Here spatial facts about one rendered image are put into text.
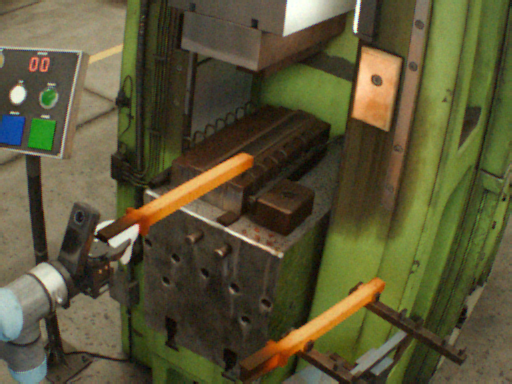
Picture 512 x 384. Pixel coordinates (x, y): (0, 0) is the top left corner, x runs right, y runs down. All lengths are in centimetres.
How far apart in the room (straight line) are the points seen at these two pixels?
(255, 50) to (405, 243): 56
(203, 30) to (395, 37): 41
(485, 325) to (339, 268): 134
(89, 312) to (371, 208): 140
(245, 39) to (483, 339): 183
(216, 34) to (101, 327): 145
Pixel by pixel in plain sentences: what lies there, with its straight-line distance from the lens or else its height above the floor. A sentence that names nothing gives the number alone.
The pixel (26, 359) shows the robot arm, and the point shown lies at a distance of 111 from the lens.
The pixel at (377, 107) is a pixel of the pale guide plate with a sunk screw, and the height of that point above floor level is 123.
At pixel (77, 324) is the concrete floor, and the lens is 266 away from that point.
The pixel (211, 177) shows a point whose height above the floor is 111.
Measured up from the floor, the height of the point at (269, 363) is 93.
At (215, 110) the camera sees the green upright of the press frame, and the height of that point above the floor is 99.
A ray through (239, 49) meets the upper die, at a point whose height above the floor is 131.
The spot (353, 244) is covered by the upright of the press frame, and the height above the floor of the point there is 87.
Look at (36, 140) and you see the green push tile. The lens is 178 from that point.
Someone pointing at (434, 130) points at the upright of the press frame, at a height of 122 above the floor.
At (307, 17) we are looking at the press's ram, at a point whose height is 139.
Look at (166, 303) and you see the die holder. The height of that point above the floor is 60.
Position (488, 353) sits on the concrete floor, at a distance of 284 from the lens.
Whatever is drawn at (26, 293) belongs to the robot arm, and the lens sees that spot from 105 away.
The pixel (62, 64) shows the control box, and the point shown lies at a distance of 178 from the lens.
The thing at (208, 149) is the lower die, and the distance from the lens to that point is 176.
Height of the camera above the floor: 184
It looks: 32 degrees down
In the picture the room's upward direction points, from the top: 7 degrees clockwise
